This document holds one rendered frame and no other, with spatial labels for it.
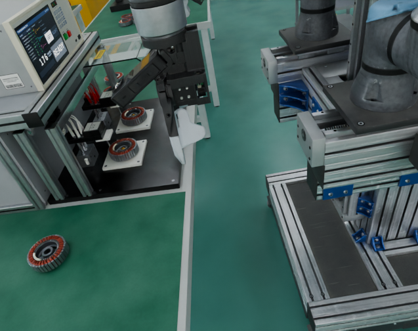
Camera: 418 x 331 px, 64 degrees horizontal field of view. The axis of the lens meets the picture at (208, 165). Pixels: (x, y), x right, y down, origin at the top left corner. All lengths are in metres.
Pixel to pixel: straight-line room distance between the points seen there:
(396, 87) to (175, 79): 0.53
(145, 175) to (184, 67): 0.71
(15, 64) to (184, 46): 0.71
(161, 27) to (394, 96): 0.57
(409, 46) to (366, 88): 0.16
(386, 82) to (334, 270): 0.90
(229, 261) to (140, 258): 0.90
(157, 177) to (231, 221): 0.90
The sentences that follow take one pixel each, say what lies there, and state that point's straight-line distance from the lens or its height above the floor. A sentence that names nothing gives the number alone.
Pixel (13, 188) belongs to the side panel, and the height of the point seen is 0.85.
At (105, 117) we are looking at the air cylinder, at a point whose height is 0.82.
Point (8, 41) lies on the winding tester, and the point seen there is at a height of 1.27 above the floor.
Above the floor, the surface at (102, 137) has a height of 0.89.
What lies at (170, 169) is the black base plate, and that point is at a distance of 1.18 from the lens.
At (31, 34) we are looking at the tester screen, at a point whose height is 1.26.
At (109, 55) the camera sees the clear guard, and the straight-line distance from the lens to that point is 1.44.
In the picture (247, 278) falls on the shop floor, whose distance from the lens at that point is 1.76.
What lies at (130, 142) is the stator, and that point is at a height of 0.82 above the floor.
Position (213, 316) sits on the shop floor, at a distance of 1.69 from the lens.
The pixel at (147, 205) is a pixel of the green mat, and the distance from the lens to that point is 1.11.
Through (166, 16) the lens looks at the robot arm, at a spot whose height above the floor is 1.38.
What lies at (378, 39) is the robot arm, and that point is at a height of 1.20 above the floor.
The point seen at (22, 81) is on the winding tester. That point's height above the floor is 1.15.
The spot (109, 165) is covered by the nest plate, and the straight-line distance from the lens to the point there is 1.29.
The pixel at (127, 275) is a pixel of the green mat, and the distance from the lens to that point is 0.97.
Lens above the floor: 1.50
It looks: 39 degrees down
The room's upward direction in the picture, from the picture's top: 12 degrees counter-clockwise
